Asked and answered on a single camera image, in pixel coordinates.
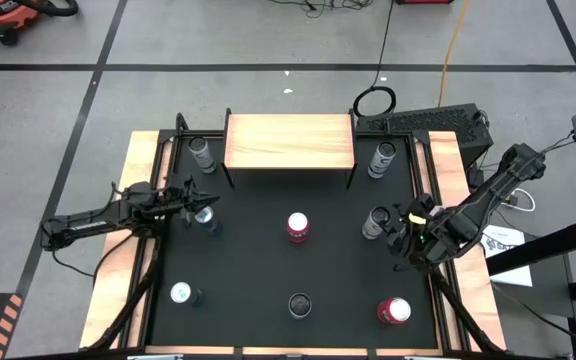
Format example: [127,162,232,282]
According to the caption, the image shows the white cable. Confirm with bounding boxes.
[502,188,538,214]

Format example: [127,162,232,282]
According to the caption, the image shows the orange shop vacuum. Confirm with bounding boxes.
[0,0,80,48]

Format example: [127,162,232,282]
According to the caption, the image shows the black table mat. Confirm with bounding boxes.
[145,130,442,351]

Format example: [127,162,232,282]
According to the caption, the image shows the black coiled cable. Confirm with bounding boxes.
[351,0,398,119]

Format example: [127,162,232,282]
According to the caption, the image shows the red soda can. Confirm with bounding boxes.
[376,296,413,325]
[285,211,312,245]

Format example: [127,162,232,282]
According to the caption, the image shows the tangled black cables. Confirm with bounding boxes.
[267,0,375,19]

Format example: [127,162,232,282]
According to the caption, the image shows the yellow cable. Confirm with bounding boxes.
[436,0,472,109]

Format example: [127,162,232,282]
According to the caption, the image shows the white printed paper sheet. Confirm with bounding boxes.
[477,222,534,289]

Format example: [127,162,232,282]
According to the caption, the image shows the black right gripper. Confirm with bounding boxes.
[382,195,462,274]

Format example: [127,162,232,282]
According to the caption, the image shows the silver can orange print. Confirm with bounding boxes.
[361,205,394,241]
[187,136,218,175]

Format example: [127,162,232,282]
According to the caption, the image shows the silver can blue print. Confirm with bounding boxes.
[287,293,314,320]
[366,141,398,180]

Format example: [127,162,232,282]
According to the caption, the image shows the blue slim can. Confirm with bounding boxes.
[193,205,224,237]
[169,281,208,309]

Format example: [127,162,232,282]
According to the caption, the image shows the wooden shelf with black legs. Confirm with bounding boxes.
[222,107,358,191]

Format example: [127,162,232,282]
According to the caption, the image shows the black beam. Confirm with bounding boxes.
[485,217,576,277]

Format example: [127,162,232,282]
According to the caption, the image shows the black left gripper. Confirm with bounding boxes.
[160,174,221,227]

